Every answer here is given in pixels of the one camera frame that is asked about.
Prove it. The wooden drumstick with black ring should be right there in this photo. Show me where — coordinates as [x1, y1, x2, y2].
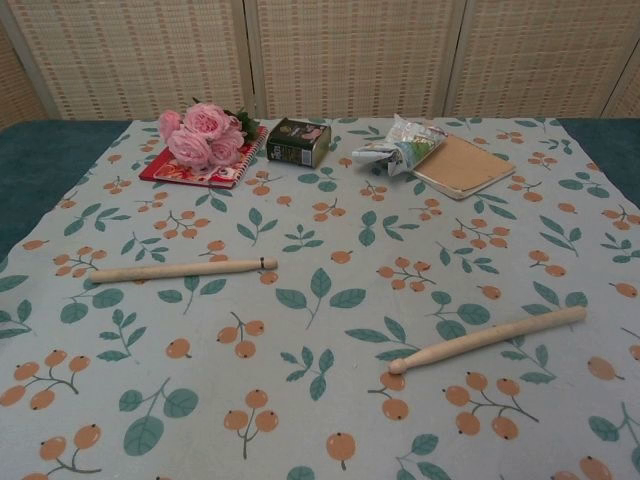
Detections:
[88, 256, 278, 285]

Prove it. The plain wooden drumstick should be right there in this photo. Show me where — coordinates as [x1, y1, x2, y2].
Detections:
[388, 306, 588, 376]

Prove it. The berry and leaf tablecloth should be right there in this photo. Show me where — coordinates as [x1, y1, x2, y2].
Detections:
[0, 116, 640, 480]

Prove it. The dark green tin box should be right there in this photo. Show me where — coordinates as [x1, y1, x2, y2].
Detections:
[265, 117, 333, 168]

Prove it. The red spiral notebook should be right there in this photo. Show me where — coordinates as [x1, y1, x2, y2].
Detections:
[138, 124, 266, 190]

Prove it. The crumpled snack bag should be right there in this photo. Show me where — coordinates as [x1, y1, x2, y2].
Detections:
[352, 113, 450, 179]

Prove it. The pink rose bouquet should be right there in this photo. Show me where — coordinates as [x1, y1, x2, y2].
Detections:
[158, 97, 261, 168]

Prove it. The brown kraft notebook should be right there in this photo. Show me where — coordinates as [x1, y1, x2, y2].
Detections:
[410, 132, 517, 202]

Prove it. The woven folding screen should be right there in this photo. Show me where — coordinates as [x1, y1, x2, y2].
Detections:
[0, 0, 640, 122]

